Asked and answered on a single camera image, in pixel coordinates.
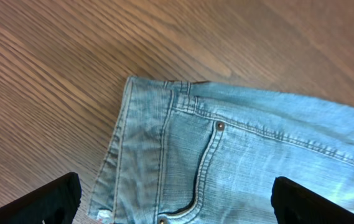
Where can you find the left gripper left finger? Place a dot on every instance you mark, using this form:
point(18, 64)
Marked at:
point(54, 203)

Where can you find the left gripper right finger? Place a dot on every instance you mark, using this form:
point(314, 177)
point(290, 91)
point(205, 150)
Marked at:
point(295, 204)

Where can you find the light blue denim shorts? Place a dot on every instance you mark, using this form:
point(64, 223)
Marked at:
point(209, 153)

